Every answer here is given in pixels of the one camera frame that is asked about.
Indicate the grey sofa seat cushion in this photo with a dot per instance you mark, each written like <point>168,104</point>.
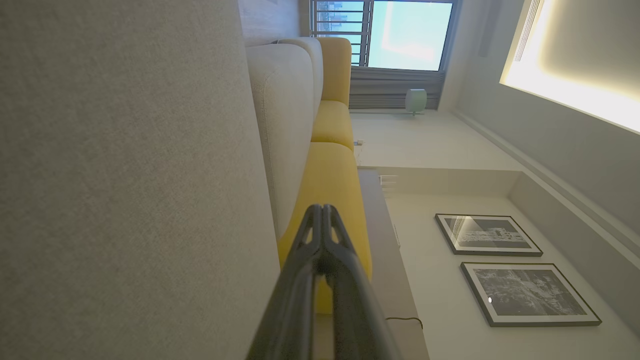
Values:
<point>282,125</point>
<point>315,65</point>

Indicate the narrow yellow sofa backrest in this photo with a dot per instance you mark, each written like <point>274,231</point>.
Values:
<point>332,122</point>

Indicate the grey window frame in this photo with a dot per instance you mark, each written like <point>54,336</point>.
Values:
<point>370,30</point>

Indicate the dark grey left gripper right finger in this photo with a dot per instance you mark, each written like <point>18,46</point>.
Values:
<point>357,315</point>

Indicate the small black framed picture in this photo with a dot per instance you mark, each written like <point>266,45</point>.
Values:
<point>487,235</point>

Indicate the white wall socket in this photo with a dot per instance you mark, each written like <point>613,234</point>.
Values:
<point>358,143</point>

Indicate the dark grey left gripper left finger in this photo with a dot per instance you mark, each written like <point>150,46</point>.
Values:
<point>292,310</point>

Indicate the white ceiling air vent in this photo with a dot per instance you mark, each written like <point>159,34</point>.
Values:
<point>527,30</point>

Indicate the large yellow sofa backrest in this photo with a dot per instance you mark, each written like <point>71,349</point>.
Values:
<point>330,180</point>

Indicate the grey fabric sofa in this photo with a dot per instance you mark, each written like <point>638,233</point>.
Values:
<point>125,175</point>

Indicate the yellow sofa armrest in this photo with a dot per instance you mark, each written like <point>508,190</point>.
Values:
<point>336,65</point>

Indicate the grey balcony railing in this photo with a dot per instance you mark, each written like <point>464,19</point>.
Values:
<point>356,50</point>

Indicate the large black framed picture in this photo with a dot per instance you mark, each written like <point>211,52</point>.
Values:
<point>530,295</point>

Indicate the grey wall ledge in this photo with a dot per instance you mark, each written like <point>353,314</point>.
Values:
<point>385,250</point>

